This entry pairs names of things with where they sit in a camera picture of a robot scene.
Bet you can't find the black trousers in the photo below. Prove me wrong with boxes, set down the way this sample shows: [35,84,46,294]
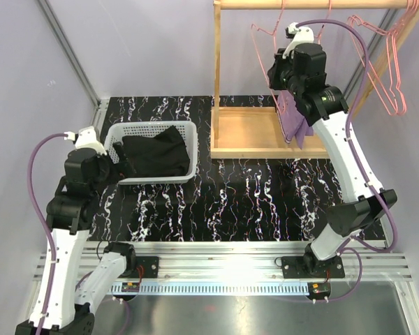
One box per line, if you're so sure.
[122,126,190,178]

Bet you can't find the purple garment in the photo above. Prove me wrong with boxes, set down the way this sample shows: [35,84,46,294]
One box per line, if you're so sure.
[277,91,314,149]

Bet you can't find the pink hanger with purple garment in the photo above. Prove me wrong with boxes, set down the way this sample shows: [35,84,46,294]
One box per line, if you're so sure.
[316,0,332,44]

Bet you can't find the pink wire hanger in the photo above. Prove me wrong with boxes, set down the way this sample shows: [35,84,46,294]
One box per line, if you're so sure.
[250,0,289,114]

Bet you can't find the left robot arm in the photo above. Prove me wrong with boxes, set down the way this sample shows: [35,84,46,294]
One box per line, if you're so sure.
[15,140,138,334]

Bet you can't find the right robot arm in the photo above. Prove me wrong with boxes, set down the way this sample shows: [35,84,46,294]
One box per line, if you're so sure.
[267,42,397,278]

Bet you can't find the white plastic basket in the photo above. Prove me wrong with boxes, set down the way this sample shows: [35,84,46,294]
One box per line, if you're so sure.
[103,121,198,186]

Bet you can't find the wooden clothes rack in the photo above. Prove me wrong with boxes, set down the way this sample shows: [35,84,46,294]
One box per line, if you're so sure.
[210,1,419,159]

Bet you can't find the black marbled mat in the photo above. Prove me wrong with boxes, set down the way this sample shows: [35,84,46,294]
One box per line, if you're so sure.
[89,96,343,241]

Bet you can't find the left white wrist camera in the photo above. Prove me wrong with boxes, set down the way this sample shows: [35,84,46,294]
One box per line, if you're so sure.
[64,126,108,156]

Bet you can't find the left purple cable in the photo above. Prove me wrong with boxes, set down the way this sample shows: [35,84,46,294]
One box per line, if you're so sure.
[27,132,71,335]

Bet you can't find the purple cable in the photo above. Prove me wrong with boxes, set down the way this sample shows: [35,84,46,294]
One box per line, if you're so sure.
[296,19,399,254]
[27,132,71,335]

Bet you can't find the empty pink wire hangers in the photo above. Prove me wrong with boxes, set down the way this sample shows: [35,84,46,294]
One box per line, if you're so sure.
[347,1,419,116]

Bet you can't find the aluminium rail base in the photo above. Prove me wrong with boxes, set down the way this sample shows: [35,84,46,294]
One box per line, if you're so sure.
[33,240,413,296]

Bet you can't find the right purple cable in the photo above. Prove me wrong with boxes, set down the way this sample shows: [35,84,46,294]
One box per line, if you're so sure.
[296,19,399,254]

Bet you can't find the aluminium corner post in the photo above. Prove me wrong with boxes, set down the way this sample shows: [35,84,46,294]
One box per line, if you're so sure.
[36,0,101,109]

